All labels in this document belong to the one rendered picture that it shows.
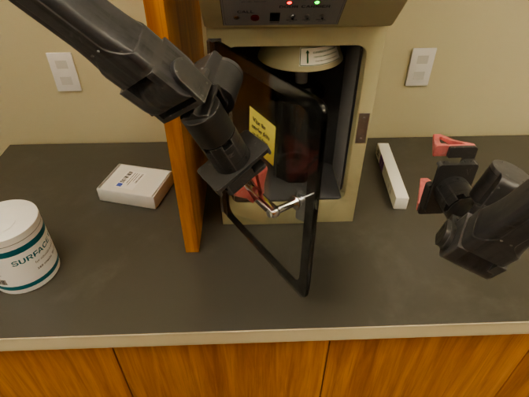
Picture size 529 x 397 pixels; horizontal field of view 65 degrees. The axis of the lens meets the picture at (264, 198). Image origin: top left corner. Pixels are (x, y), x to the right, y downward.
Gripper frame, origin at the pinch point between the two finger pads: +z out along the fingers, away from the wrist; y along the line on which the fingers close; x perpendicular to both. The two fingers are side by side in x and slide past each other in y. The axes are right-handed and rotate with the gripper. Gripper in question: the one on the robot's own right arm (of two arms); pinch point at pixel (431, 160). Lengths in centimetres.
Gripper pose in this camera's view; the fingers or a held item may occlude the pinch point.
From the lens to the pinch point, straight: 82.8
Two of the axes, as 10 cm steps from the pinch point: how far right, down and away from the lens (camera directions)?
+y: 0.0, -7.8, -6.3
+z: -0.4, -6.3, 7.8
